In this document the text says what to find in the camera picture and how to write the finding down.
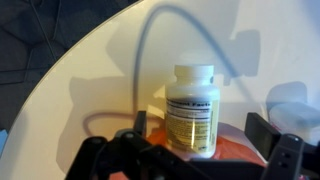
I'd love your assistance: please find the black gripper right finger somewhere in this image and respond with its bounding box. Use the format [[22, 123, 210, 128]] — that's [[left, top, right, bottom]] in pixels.
[[244, 112, 320, 180]]

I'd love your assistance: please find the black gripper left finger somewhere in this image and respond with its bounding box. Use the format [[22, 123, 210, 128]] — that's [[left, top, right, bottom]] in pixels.
[[66, 110, 208, 180]]

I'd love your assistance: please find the orange plastic bag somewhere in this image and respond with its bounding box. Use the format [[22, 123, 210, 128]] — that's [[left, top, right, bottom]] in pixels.
[[146, 128, 268, 168]]

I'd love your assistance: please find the white bottle with yellow label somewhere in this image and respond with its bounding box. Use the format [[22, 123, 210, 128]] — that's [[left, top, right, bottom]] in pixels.
[[165, 64, 221, 160]]

